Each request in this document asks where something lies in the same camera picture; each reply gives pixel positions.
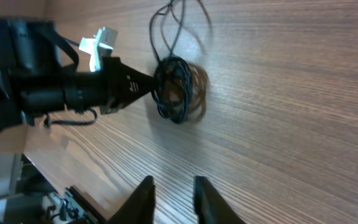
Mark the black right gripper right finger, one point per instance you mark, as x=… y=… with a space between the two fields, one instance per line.
x=209 y=205

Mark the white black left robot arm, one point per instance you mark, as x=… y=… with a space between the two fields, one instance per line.
x=38 y=76

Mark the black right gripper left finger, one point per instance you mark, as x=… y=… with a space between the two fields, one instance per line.
x=139 y=207

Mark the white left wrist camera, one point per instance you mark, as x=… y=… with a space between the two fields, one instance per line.
x=98 y=47

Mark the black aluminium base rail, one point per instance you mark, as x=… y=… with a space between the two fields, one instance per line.
x=70 y=207

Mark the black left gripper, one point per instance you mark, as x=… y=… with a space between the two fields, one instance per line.
x=114 y=87

